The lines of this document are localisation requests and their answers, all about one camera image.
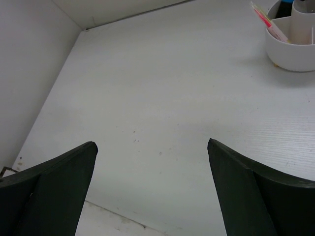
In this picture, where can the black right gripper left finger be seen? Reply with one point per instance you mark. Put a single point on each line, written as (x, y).
(47, 199)

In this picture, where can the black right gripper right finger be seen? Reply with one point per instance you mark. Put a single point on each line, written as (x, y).
(257, 200)

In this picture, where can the pink pen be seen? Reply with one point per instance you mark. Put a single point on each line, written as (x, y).
(269, 23)

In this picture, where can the blue black highlighter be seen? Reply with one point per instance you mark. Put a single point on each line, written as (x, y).
(284, 9)

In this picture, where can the white round compartment container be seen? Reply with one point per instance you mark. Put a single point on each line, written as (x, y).
(299, 54)

